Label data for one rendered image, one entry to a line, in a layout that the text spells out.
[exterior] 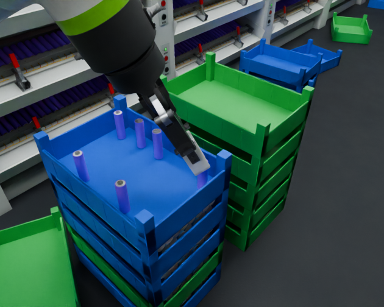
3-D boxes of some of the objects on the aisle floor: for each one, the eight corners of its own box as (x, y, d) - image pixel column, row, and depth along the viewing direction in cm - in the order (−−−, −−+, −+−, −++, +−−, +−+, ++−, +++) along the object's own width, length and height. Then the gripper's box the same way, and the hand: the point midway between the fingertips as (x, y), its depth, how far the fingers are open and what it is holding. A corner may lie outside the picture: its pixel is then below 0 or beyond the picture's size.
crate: (85, 324, 74) (77, 306, 69) (-17, 366, 68) (-34, 350, 63) (65, 224, 95) (58, 205, 90) (-14, 249, 89) (-26, 230, 84)
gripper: (166, 59, 36) (236, 183, 52) (139, 17, 47) (205, 131, 63) (106, 95, 36) (194, 208, 53) (94, 45, 47) (170, 151, 63)
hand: (192, 153), depth 55 cm, fingers closed, pressing on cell
